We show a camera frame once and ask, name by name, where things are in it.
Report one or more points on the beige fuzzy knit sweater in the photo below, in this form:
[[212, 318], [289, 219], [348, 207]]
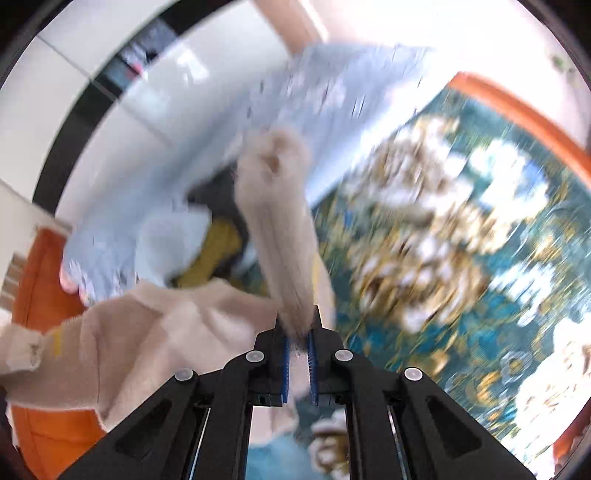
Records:
[[114, 356]]

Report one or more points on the light blue patterned quilt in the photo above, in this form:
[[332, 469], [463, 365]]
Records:
[[328, 92]]

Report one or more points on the light blue pillow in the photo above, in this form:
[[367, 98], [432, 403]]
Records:
[[169, 241]]

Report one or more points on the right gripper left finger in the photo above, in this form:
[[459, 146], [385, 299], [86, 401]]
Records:
[[270, 384]]

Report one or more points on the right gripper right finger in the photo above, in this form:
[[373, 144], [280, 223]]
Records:
[[326, 385]]

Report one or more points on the olive green knit garment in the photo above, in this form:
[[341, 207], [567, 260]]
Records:
[[222, 243]]

